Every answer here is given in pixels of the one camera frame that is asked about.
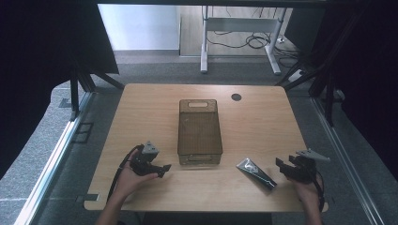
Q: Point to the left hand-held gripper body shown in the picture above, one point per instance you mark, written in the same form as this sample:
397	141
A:
144	164

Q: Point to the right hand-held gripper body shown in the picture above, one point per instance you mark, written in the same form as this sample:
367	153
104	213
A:
305	170

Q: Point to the brown translucent plastic basket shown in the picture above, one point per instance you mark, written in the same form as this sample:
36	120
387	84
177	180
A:
199	134

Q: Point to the person's right hand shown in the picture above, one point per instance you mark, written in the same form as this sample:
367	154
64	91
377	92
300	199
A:
308	192

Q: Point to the person's left hand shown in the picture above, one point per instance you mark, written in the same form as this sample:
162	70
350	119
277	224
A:
131	182

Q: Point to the black metal stand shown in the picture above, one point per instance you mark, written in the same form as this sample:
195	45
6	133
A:
328	97
74	93

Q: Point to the white power strip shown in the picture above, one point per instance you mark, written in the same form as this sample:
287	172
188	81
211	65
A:
296	75

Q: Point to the black round table grommet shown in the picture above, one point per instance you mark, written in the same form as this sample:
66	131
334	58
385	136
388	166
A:
236	97

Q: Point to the black curtain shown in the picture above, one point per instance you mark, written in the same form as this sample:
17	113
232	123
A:
369	78
40	62

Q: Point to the aluminium floor rail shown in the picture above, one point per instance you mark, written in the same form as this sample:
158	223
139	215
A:
347	162
53	162

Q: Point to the black floor bracket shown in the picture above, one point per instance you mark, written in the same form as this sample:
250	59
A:
65	103
83	132

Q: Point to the white metal desk frame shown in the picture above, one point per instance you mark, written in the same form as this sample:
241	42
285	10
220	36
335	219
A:
241	24

